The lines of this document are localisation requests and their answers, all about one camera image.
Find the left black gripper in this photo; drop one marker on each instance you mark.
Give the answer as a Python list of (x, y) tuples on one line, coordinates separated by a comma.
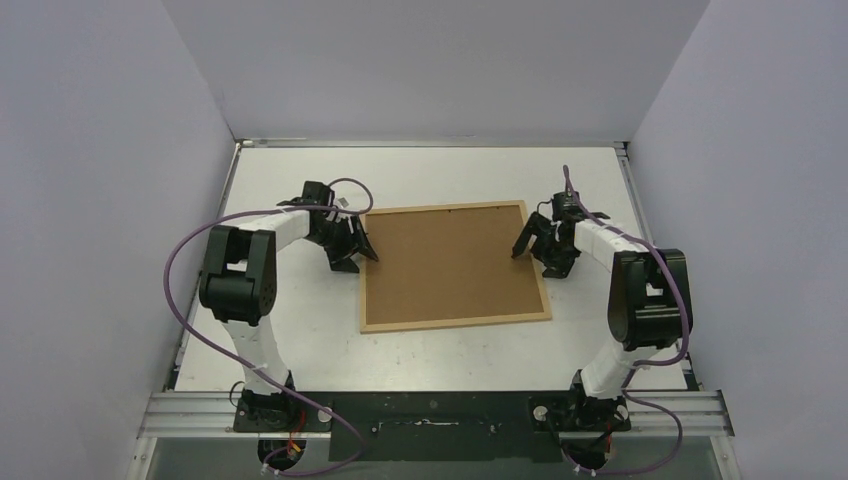
[(354, 239)]

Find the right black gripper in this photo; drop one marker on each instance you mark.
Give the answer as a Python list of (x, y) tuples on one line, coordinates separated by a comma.
[(548, 238)]

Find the wooden picture frame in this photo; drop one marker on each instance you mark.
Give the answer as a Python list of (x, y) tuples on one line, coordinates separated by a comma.
[(457, 324)]

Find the brown backing board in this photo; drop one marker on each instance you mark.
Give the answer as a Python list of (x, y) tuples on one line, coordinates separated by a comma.
[(450, 265)]

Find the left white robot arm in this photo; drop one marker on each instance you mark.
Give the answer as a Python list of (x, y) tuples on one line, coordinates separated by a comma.
[(239, 286)]

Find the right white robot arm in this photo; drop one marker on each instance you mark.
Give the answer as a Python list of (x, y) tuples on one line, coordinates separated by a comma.
[(649, 307)]

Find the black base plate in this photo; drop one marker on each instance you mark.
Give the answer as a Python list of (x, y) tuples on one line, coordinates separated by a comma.
[(435, 426)]

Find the aluminium rail front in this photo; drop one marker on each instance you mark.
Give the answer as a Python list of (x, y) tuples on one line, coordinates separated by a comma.
[(184, 414)]

